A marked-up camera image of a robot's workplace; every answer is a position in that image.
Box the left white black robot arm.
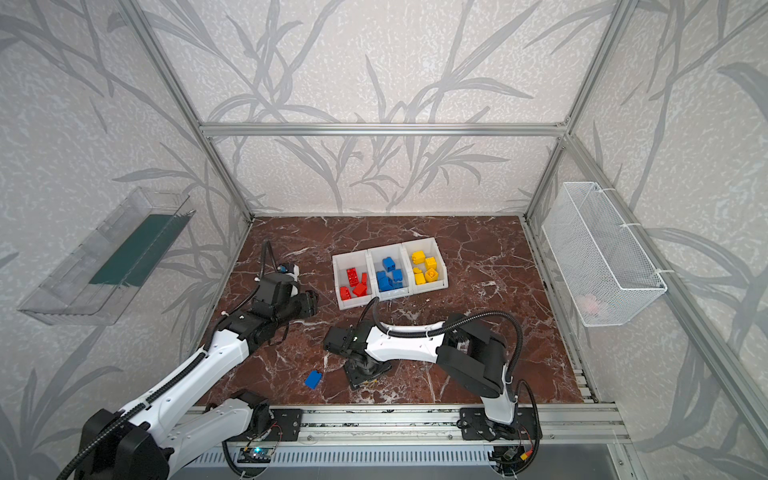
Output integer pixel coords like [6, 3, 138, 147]
[59, 264, 318, 479]

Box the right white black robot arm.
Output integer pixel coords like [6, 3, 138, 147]
[323, 311, 524, 425]

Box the left white sorting bin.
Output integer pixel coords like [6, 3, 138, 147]
[332, 250, 378, 310]

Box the white sorting bin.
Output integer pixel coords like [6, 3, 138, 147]
[332, 250, 378, 310]
[366, 244, 412, 301]
[401, 238, 449, 295]

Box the middle white sorting bin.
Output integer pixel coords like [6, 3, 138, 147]
[366, 244, 412, 301]

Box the right white sorting bin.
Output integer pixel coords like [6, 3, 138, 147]
[401, 238, 449, 295]

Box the left controller board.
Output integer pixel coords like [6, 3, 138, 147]
[237, 447, 275, 465]

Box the controller board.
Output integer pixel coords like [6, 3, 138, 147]
[237, 447, 275, 465]
[489, 446, 536, 475]

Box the right controller board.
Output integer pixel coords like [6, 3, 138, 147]
[489, 446, 536, 475]

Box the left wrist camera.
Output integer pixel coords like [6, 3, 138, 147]
[277, 262, 300, 280]

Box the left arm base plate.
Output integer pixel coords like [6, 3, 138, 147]
[248, 408, 303, 442]

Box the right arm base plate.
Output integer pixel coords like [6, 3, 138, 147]
[456, 407, 542, 442]

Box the clear plastic wall tray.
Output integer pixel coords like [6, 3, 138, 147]
[18, 187, 196, 326]

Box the aluminium front rail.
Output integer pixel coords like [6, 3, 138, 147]
[223, 403, 630, 446]

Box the white wire mesh basket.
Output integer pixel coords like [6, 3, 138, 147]
[542, 182, 667, 327]

